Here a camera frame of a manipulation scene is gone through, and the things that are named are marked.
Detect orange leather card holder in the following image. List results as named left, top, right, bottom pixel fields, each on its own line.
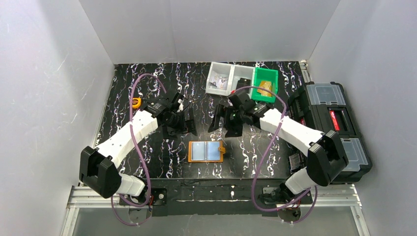
left=188, top=141, right=226, bottom=163

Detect gold credit card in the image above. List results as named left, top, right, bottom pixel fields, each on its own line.
left=257, top=81, right=267, bottom=96

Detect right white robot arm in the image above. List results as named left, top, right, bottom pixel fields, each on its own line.
left=208, top=91, right=349, bottom=197

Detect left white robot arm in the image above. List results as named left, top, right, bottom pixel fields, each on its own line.
left=79, top=92, right=197, bottom=199

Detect black card in bin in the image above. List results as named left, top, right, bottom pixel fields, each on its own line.
left=236, top=78, right=251, bottom=89

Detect photo cards in bin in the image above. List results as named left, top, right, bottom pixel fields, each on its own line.
left=209, top=74, right=228, bottom=90

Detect left grey plastic bin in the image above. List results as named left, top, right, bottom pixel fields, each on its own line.
left=206, top=62, right=233, bottom=96

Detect grey plastic bin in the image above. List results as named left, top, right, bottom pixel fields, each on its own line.
left=226, top=65, right=255, bottom=96
left=206, top=62, right=233, bottom=96

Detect yellow tape measure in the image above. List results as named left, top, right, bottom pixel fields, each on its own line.
left=131, top=97, right=142, bottom=109

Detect middle grey plastic bin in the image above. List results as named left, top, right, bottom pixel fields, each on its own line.
left=226, top=65, right=255, bottom=96

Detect green plastic bin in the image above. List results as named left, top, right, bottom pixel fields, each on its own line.
left=251, top=67, right=278, bottom=103

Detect black plastic toolbox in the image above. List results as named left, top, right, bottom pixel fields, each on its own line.
left=287, top=82, right=373, bottom=184

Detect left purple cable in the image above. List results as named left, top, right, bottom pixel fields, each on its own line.
left=111, top=73, right=167, bottom=227

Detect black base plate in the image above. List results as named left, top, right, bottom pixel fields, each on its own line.
left=119, top=177, right=313, bottom=217

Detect aluminium frame rail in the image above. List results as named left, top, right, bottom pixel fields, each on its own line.
left=61, top=185, right=371, bottom=236

